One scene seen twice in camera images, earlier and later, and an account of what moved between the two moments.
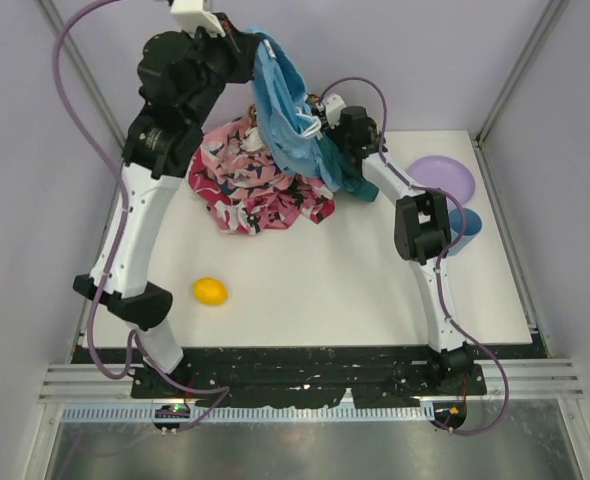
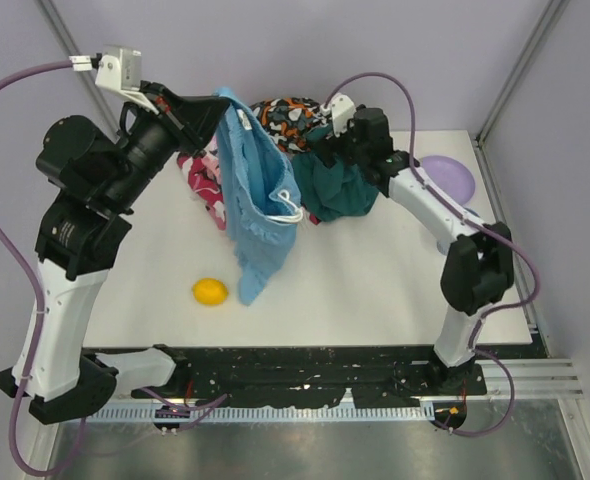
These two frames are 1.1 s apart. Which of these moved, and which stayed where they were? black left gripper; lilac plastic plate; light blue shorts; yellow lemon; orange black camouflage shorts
Moved: light blue shorts; orange black camouflage shorts; black left gripper
Stayed: lilac plastic plate; yellow lemon
